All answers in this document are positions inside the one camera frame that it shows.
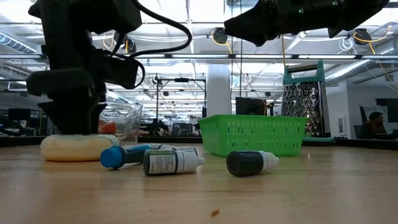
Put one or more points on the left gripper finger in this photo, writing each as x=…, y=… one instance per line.
x=71, y=119
x=97, y=115

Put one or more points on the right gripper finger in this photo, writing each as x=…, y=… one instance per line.
x=255, y=25

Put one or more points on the green frosted toy donut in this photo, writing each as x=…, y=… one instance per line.
x=77, y=149

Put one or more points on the clear plastic container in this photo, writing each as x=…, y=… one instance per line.
x=127, y=118

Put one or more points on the blue capped marker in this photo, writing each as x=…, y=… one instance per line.
x=113, y=158

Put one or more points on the small dropper bottle white cap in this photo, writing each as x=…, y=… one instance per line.
x=163, y=146
x=183, y=151

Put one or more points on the dropper bottle with white label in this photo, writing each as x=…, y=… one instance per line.
x=168, y=163

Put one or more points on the green plastic basket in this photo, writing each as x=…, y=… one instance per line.
x=252, y=135

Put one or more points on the black dropper bottle white cap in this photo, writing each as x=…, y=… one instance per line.
x=245, y=163

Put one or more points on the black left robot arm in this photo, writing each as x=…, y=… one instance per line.
x=77, y=12

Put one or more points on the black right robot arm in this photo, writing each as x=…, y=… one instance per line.
x=363, y=12

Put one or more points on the black metal gantry stand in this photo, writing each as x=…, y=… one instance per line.
x=157, y=99

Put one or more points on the white square pillar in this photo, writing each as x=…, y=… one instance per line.
x=218, y=90

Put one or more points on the black computer monitor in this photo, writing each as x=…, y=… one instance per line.
x=248, y=106

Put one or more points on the teal metal box grater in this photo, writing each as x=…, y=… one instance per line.
x=303, y=105

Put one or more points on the person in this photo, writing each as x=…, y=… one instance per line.
x=373, y=126

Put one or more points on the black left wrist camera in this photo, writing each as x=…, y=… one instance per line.
x=122, y=70

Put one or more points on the black aluminium table frame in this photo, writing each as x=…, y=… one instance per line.
x=171, y=140

